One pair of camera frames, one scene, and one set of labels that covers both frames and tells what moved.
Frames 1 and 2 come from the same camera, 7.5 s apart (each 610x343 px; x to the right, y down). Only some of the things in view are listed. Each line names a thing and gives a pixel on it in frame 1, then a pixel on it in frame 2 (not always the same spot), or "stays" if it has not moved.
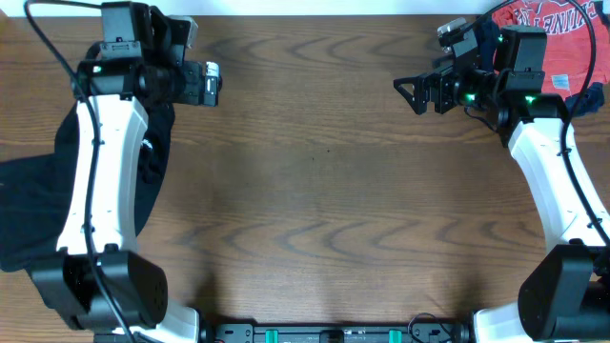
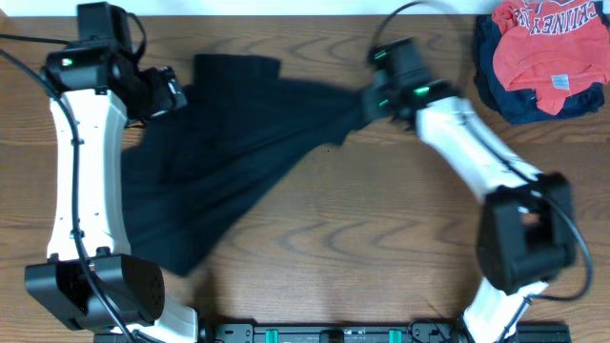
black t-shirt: [34, 189] to [191, 173]
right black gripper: [441, 82] to [376, 109]
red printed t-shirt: [568, 39] stays
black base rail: [335, 332] stays
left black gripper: [192, 93] to [166, 98]
